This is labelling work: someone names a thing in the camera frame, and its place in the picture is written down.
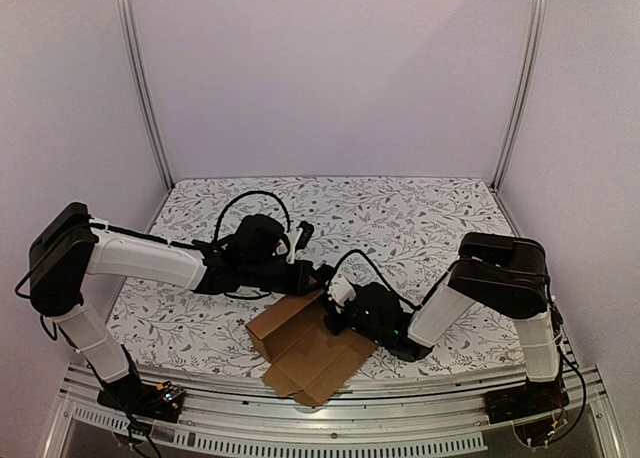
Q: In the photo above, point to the left aluminium frame post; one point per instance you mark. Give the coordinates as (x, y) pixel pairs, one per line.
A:
(134, 53)

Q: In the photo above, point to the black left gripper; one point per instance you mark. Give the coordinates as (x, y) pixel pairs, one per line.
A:
(303, 268)

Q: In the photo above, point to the floral patterned table mat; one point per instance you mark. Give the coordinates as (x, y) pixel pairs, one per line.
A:
(407, 230)

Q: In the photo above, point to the brown cardboard box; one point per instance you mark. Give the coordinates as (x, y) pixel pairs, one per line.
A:
(306, 362)

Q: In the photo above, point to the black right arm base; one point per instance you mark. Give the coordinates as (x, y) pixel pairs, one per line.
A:
(537, 410)

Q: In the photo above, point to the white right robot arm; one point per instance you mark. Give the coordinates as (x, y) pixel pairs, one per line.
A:
(504, 273)

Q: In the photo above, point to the aluminium frame post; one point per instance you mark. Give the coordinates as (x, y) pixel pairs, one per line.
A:
(134, 53)
(532, 44)

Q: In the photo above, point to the aluminium front rail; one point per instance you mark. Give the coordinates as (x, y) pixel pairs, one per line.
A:
(441, 416)

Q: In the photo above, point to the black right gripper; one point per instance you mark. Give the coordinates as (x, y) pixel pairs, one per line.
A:
(338, 316)

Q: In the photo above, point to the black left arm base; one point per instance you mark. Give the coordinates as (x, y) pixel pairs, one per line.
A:
(163, 401)

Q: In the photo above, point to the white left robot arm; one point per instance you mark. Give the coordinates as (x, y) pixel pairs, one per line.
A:
(75, 245)

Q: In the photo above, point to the right aluminium frame post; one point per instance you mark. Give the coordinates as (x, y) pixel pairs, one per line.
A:
(532, 44)

